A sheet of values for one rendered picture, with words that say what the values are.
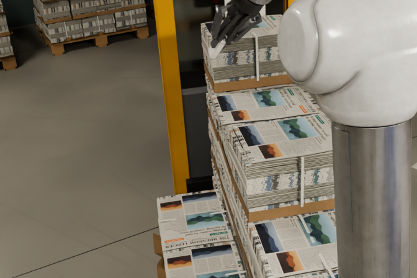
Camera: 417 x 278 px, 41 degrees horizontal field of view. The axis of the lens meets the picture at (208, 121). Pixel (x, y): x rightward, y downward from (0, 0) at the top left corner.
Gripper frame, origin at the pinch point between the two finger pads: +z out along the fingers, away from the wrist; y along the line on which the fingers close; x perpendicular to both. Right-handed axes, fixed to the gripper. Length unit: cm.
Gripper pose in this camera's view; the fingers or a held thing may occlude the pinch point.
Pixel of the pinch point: (216, 46)
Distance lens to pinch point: 145.7
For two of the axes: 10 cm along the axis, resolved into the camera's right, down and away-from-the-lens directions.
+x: -1.8, -8.5, 5.0
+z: -4.2, 5.3, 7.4
